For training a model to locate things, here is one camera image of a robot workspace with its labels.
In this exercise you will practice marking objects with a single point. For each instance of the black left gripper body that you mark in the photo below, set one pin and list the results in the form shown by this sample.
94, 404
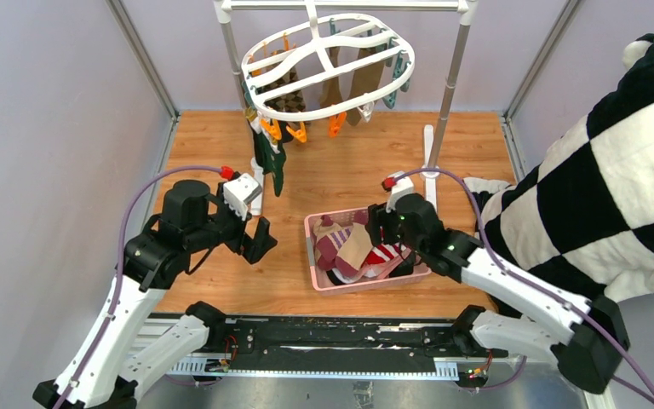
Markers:
224, 225

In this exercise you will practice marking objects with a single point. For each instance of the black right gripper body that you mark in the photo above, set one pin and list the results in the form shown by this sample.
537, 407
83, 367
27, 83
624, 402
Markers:
392, 229

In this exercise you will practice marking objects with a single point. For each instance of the dark green sock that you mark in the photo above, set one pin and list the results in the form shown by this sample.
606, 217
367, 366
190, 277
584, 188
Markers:
269, 155

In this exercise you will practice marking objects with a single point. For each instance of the red white striped sock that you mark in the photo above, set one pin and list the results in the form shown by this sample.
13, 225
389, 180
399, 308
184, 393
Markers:
384, 253

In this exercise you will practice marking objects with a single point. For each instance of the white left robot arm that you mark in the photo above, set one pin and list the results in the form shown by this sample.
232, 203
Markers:
193, 219

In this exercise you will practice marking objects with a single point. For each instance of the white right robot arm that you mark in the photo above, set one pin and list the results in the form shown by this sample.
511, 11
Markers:
586, 339

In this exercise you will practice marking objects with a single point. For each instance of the white oval clip hanger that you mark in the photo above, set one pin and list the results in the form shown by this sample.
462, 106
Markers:
276, 55

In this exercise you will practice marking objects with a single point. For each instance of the pink plastic basket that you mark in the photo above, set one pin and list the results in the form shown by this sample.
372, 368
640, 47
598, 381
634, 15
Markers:
396, 272

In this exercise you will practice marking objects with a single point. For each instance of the white metal drying rack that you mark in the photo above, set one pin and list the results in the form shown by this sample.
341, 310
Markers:
308, 98

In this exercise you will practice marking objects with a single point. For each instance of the tan sock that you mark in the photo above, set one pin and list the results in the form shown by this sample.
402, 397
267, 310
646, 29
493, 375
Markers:
365, 80
331, 92

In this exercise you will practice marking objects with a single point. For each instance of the black white checkered blanket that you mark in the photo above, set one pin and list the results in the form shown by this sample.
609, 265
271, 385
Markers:
583, 219

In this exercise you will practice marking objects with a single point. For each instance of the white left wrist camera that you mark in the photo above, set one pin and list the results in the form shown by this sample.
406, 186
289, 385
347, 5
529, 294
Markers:
238, 194

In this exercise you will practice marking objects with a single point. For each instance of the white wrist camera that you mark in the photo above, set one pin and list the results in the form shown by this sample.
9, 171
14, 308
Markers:
398, 185
238, 194

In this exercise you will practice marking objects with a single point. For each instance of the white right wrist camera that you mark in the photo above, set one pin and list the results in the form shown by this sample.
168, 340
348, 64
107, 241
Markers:
398, 185

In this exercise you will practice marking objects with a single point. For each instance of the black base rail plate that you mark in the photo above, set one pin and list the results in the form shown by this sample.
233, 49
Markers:
325, 345

